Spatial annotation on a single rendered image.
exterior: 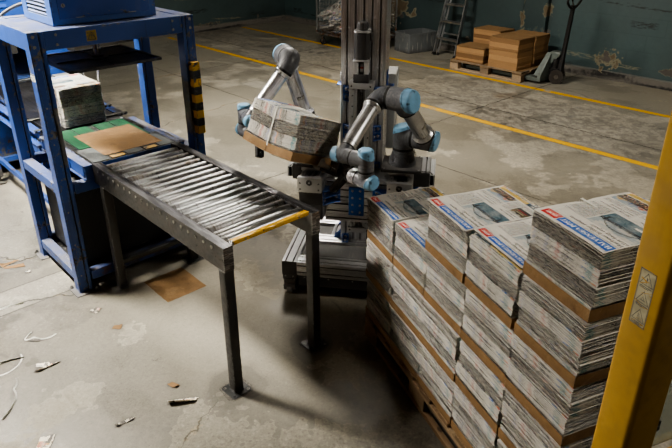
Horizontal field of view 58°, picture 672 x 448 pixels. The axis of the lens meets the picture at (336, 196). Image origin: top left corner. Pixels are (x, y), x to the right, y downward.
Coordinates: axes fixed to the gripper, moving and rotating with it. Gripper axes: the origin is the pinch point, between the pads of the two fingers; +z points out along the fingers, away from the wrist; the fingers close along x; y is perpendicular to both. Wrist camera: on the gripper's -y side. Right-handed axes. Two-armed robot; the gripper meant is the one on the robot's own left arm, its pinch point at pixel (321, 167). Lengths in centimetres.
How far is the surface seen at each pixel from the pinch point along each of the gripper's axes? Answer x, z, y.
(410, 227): -6, -57, -11
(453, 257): 14, -93, -10
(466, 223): 20, -97, 5
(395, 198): -23.0, -31.8, -4.3
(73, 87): 43, 196, -6
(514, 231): 13, -113, 7
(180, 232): 54, 25, -44
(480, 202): 2, -90, 12
